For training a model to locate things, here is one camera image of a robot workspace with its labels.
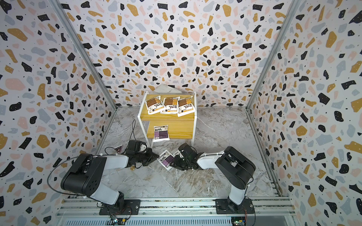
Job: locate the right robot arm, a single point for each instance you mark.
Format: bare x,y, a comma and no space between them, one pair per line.
236,168

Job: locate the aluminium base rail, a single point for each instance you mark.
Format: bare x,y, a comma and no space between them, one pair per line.
256,211

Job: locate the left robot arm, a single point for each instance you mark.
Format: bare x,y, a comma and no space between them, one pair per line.
85,175

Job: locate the brown coffee bag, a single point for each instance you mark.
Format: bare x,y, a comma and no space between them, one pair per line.
171,106
185,106
155,105

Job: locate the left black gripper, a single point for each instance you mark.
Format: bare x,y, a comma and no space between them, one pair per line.
150,158

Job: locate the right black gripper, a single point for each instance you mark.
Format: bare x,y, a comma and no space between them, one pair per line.
175,163

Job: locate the small triangular warning sticker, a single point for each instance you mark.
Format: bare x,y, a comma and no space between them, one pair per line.
119,149

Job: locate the two-tier wooden shelf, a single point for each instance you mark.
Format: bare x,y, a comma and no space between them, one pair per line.
183,127

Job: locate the grey marble slab behind shelf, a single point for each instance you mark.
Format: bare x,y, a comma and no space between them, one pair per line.
166,89

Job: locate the purple coffee bag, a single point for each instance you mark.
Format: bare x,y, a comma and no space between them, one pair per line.
166,158
161,133

